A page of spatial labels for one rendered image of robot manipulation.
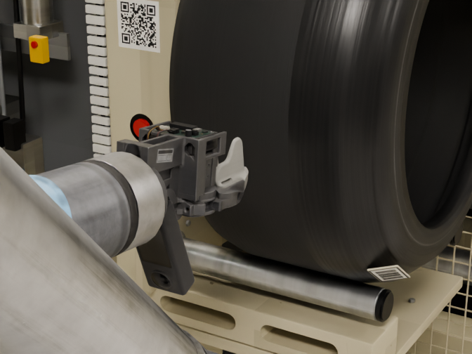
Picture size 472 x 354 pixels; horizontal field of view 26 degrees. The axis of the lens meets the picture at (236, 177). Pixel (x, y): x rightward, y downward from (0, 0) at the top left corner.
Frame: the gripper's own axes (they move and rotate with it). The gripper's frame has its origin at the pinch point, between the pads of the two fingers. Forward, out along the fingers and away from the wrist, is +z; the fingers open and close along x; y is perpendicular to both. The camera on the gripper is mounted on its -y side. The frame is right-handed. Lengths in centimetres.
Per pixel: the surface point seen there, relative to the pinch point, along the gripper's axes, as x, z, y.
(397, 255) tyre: -11.3, 22.7, -12.7
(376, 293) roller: -8.0, 25.3, -19.6
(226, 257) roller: 15.0, 25.0, -19.8
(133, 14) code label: 34.9, 28.0, 12.4
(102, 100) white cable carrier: 42, 31, -2
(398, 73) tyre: -12.0, 14.7, 11.6
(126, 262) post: 38, 33, -28
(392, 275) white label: -10.6, 23.9, -16.0
